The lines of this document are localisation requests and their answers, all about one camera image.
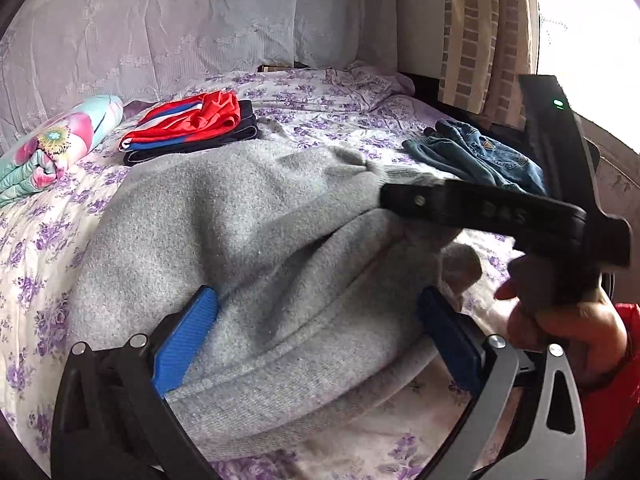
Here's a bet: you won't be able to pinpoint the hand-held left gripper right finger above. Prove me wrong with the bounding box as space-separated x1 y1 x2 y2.
415 285 588 480

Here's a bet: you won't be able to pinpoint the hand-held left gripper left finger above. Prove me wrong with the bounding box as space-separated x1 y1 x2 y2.
50 285 221 480

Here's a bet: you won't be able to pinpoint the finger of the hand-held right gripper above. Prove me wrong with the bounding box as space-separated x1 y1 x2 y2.
380 180 453 221

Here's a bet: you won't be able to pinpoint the grey knitted sweater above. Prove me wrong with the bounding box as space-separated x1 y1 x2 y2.
67 140 483 461

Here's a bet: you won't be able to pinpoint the person's red sleeved right forearm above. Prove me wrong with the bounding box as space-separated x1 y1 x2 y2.
575 302 640 471

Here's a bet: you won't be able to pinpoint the person's right hand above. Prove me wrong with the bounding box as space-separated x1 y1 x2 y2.
495 252 628 386

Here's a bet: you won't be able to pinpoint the blue denim jeans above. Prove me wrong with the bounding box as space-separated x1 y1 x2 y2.
402 119 548 196

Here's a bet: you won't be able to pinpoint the purple floral bed sheet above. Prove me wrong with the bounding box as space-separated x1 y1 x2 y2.
0 62 551 480

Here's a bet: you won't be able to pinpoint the beige checkered curtain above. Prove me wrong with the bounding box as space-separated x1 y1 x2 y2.
437 0 533 121

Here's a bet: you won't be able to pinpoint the folded dark garment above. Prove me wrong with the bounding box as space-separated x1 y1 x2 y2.
122 100 260 167

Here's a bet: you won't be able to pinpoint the window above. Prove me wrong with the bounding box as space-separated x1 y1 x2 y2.
530 0 640 126

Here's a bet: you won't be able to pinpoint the folded red blue white shorts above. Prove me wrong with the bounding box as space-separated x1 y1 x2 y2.
119 90 242 152

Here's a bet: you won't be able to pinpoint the folded teal pink floral quilt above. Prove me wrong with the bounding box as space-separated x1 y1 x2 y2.
0 94 125 208

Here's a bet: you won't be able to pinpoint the lavender embossed wall cloth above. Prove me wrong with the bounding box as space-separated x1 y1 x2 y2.
0 0 398 153

